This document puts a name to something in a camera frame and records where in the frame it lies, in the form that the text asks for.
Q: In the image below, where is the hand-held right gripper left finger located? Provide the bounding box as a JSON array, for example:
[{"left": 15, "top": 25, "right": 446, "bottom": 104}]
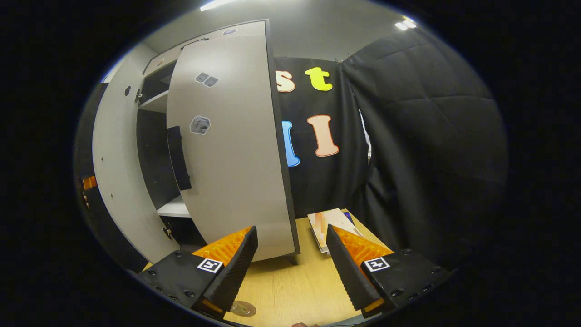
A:
[{"left": 136, "top": 225, "right": 259, "bottom": 318}]

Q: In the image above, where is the black backdrop cloth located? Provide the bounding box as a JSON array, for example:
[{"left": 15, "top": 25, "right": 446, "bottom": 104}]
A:
[{"left": 272, "top": 57, "right": 370, "bottom": 218}]

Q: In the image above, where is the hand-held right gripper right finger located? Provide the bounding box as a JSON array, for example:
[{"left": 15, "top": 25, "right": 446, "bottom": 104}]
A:
[{"left": 325, "top": 224, "right": 454, "bottom": 318}]

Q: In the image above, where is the white paper stack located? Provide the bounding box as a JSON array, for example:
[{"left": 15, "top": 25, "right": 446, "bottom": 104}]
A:
[{"left": 308, "top": 208, "right": 364, "bottom": 254}]

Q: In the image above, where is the white cabinet door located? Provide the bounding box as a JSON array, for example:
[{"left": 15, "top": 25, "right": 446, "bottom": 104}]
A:
[
  {"left": 166, "top": 33, "right": 301, "bottom": 263},
  {"left": 92, "top": 57, "right": 181, "bottom": 264}
]

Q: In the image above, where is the white and grey cabinet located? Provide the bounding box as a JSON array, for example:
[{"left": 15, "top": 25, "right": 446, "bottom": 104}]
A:
[{"left": 135, "top": 20, "right": 301, "bottom": 266}]

